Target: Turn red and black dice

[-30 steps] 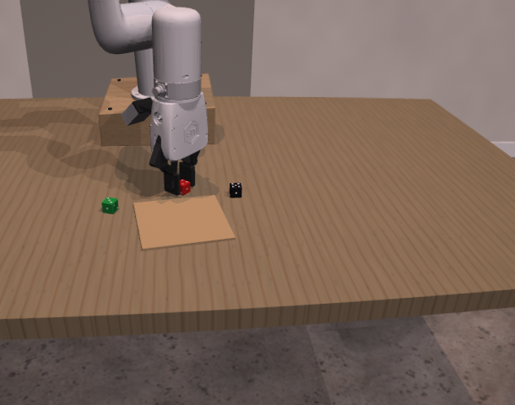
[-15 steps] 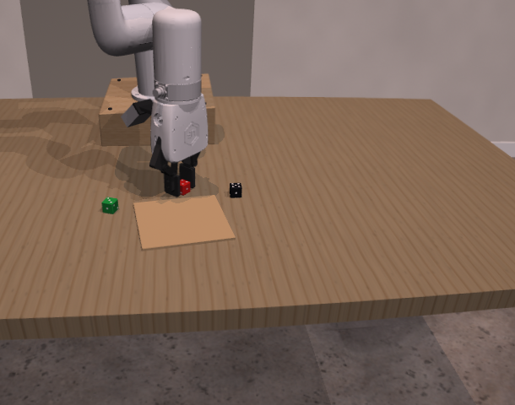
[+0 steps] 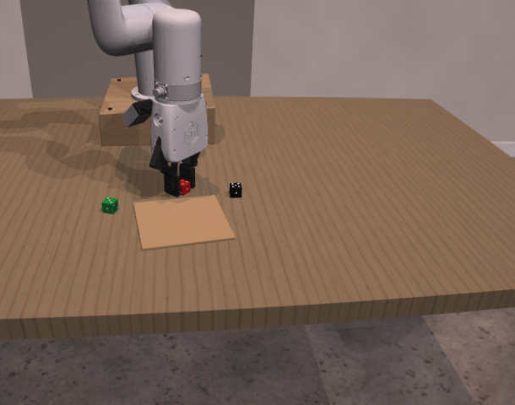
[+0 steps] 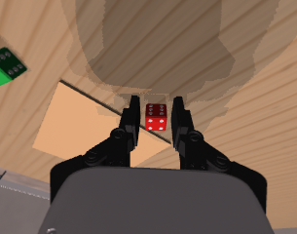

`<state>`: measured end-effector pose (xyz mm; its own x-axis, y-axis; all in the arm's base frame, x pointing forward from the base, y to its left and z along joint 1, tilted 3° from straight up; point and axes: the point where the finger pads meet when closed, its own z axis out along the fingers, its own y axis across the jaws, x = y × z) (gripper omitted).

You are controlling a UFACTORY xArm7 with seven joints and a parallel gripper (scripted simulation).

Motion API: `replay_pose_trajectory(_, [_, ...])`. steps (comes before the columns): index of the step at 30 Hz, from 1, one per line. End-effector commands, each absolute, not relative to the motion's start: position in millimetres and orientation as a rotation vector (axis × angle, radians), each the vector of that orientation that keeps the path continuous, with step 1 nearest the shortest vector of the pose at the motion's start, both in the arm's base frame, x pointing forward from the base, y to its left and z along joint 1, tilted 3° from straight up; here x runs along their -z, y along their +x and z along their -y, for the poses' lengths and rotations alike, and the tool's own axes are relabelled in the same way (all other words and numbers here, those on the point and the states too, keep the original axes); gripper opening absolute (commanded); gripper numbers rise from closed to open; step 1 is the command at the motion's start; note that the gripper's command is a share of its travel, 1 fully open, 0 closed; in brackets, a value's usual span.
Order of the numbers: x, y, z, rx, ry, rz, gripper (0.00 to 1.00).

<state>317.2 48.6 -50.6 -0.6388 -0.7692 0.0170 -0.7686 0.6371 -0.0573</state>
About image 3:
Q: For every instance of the red die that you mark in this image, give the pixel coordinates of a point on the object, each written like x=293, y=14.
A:
x=184, y=186

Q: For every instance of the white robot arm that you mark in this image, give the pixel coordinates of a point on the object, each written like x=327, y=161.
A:
x=173, y=37

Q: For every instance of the green die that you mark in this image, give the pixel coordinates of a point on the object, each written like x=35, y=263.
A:
x=110, y=205

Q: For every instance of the black die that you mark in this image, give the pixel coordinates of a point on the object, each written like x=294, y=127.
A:
x=235, y=189

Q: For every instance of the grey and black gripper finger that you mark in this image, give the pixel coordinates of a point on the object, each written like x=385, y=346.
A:
x=187, y=170
x=171, y=179

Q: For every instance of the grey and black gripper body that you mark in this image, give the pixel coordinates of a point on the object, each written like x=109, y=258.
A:
x=182, y=127

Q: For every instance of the tan flat mat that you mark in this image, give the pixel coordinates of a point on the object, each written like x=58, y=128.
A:
x=181, y=222

